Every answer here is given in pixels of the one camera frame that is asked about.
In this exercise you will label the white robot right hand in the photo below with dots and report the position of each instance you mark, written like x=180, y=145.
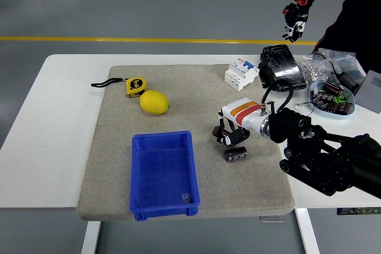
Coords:
x=247, y=114

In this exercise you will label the person's right hand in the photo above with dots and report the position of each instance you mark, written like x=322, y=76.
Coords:
x=294, y=22

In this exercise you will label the blue plastic box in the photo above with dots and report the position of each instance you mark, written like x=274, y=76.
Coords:
x=163, y=170

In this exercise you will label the grey box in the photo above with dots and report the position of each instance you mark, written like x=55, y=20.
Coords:
x=370, y=93

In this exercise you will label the white circuit breaker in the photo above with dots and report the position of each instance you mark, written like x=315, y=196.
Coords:
x=239, y=74

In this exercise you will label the black glossy case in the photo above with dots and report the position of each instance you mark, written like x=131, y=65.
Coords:
x=279, y=63

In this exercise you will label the clear bag of metal washers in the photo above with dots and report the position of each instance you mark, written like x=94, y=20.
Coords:
x=312, y=69

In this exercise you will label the grey-brown mat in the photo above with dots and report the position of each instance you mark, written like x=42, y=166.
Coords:
x=193, y=102

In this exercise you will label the clear bag of blue parts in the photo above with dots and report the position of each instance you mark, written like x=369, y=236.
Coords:
x=346, y=62

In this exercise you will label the light blue bowl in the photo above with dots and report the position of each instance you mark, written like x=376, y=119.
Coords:
x=315, y=87

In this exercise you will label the person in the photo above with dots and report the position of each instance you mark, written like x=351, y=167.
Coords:
x=366, y=28

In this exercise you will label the black power brick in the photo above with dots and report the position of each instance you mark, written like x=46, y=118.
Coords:
x=349, y=81

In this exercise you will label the green connector pieces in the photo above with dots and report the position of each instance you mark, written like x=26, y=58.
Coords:
x=342, y=98

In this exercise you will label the yellow lemon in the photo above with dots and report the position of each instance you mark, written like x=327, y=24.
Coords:
x=154, y=102

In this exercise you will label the small clear part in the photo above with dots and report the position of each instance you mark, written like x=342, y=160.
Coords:
x=186, y=198

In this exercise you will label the yellow tape measure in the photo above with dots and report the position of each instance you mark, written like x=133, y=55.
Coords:
x=136, y=86

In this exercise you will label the table control panel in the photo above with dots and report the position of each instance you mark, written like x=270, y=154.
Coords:
x=357, y=211

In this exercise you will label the white table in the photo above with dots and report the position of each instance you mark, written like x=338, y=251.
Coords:
x=44, y=147

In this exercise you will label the clear bracket under table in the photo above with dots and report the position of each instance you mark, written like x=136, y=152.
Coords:
x=271, y=220

